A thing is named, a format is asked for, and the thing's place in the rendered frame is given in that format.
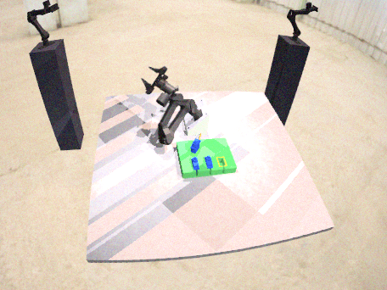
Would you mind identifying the green flat rectangular board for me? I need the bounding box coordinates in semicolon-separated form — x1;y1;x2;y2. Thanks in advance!
177;137;237;179

